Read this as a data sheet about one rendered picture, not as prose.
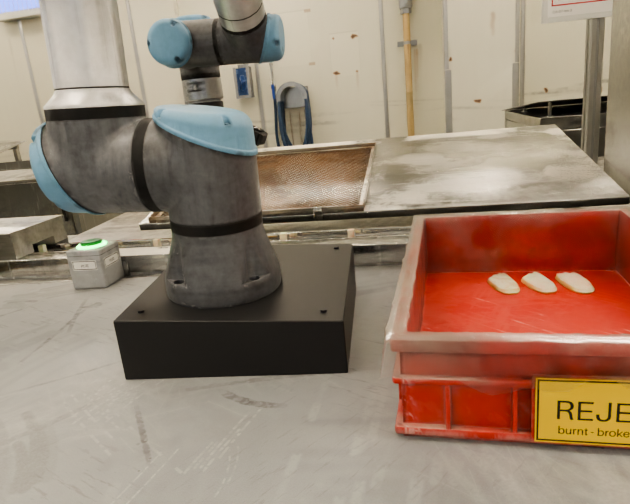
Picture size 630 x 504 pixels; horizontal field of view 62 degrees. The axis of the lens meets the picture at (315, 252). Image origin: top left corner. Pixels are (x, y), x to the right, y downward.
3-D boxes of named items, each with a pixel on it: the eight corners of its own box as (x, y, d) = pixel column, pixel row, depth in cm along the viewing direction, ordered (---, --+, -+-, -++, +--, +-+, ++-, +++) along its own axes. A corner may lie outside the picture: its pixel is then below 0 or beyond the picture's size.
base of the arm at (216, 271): (277, 305, 63) (270, 226, 60) (152, 311, 64) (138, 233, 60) (284, 261, 78) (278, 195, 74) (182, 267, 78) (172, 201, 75)
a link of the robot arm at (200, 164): (251, 225, 61) (239, 104, 56) (140, 227, 63) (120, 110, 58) (271, 200, 72) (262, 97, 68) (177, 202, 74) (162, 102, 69)
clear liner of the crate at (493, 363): (381, 440, 47) (374, 340, 44) (413, 267, 92) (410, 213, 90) (839, 470, 39) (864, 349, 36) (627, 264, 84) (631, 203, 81)
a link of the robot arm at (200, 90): (226, 77, 104) (211, 76, 97) (229, 101, 106) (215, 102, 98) (190, 81, 106) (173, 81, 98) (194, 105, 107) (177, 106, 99)
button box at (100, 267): (73, 306, 102) (60, 251, 99) (97, 291, 109) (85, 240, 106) (112, 305, 100) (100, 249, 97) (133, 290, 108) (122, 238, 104)
